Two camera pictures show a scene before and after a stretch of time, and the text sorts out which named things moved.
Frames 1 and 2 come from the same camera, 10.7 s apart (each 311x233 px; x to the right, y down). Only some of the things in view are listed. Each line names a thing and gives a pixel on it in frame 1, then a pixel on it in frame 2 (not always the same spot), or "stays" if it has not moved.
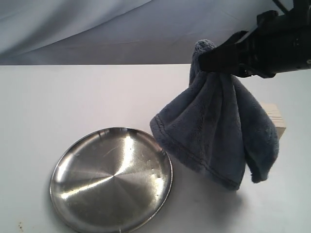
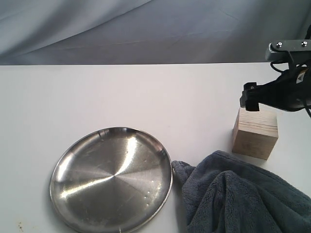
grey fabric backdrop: x=119 y=32 stays
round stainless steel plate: x=112 y=180 stays
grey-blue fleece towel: x=218 y=124 -> x=227 y=193
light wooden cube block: x=274 y=113 -> x=254 y=133
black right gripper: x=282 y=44 -> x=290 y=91
